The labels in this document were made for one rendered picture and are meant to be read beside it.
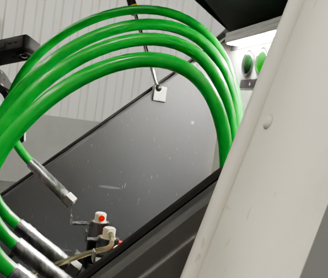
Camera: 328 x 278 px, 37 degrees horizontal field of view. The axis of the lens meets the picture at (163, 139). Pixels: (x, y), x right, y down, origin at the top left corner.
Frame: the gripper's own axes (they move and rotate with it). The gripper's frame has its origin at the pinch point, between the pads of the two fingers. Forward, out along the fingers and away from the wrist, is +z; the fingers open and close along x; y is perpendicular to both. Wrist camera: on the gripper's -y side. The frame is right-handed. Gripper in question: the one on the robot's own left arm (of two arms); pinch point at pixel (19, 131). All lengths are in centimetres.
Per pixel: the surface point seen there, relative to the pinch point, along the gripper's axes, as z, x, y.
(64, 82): 16.7, 29.1, -18.9
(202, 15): -352, -612, -78
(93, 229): 21.0, 1.9, -4.7
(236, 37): -2.7, -22.9, -38.3
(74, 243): 12.7, -26.9, 11.9
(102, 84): -324, -558, 103
